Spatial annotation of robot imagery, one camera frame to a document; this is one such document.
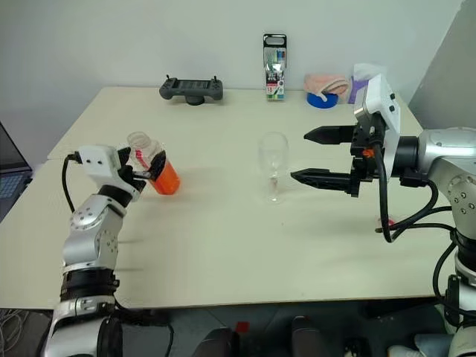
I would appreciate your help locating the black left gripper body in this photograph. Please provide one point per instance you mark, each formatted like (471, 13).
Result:
(128, 175)

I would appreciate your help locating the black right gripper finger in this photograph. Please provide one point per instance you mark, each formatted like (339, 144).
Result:
(323, 179)
(331, 135)

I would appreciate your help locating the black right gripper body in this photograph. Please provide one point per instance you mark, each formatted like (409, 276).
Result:
(366, 156)

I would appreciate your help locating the clear bottle with orange drink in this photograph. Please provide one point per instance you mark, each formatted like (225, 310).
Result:
(167, 180)

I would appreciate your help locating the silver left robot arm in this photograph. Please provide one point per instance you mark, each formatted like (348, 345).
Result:
(89, 223)

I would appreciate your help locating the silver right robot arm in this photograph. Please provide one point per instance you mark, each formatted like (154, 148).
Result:
(446, 148)

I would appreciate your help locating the clear wine glass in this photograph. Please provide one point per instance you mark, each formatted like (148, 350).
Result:
(274, 156)

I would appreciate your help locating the blue tape roll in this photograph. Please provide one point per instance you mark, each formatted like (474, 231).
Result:
(320, 102)

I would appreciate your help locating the pink folded cloth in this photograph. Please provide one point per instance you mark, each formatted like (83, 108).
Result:
(323, 82)

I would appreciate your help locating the purple tissue pack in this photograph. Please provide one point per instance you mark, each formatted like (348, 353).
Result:
(359, 87)

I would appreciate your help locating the marker pen pack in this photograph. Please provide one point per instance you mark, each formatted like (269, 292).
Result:
(275, 74)

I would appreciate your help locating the grey handheld remote controller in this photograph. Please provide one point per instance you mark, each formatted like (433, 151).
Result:
(191, 88)

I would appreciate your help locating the grey laptop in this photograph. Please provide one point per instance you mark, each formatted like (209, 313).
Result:
(11, 175)

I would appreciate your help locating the dark rounded shape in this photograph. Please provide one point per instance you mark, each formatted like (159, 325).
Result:
(308, 336)
(219, 344)

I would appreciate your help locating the small red floor marker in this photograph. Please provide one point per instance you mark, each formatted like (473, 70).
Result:
(242, 327)

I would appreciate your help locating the blue jeans leg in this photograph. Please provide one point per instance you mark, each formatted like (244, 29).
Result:
(433, 341)

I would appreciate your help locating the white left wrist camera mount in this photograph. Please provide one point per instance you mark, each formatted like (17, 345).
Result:
(98, 161)

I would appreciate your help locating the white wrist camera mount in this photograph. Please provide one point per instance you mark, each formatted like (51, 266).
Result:
(386, 108)
(98, 161)

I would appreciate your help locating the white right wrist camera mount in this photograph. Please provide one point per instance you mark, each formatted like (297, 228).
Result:
(386, 108)

